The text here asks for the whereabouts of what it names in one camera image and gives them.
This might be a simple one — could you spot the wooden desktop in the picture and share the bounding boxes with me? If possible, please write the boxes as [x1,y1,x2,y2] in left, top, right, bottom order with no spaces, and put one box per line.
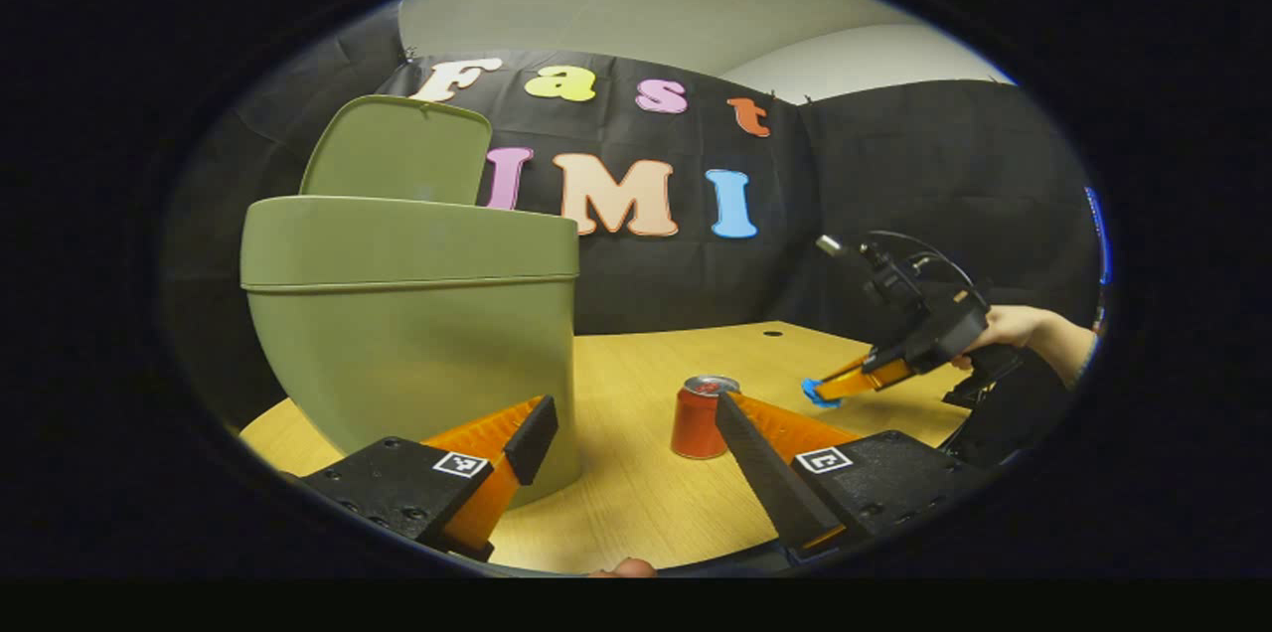
[238,319,995,575]

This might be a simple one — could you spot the red pop can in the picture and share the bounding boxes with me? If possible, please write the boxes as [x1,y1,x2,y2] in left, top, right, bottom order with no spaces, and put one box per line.
[671,375,741,460]

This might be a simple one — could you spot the black backdrop cloth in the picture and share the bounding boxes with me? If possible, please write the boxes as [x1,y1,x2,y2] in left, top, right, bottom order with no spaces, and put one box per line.
[164,6,1109,404]

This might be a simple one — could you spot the green desktop garbage bin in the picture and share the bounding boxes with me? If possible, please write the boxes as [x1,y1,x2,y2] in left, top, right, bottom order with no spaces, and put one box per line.
[239,94,581,509]

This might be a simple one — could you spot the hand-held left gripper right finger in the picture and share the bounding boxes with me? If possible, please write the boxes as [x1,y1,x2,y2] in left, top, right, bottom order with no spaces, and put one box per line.
[714,391,995,561]

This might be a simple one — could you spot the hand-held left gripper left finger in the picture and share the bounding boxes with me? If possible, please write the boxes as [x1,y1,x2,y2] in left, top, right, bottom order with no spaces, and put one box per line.
[298,395,559,561]

